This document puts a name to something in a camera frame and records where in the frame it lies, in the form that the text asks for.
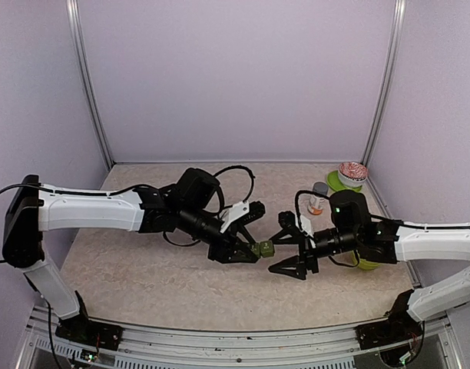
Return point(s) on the right aluminium frame post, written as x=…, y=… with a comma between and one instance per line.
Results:
x=386, y=84

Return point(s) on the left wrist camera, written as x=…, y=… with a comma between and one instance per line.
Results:
x=256, y=211

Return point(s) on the lime green bowl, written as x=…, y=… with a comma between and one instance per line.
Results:
x=366, y=265

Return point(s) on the orange grey-capped supplement bottle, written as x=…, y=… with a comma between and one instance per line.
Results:
x=316, y=200

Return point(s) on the red patterned white bowl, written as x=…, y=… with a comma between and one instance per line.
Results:
x=352, y=174

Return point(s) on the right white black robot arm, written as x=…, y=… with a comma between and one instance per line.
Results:
x=384, y=241

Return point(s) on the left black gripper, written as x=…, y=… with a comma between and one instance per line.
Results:
x=224, y=248

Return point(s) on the green weekly pill organizer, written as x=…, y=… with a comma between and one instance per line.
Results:
x=263, y=249

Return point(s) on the left aluminium frame post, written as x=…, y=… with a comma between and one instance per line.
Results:
x=77, y=35

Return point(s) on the aluminium frame post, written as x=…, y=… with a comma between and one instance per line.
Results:
x=77, y=35
x=386, y=84

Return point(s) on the green saucer plate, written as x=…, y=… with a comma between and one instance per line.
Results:
x=336, y=185

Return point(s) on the front aluminium rail base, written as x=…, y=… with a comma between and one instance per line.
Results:
x=143, y=346

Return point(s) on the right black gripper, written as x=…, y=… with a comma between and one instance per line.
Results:
x=306, y=251

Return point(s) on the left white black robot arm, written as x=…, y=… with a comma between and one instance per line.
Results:
x=194, y=205

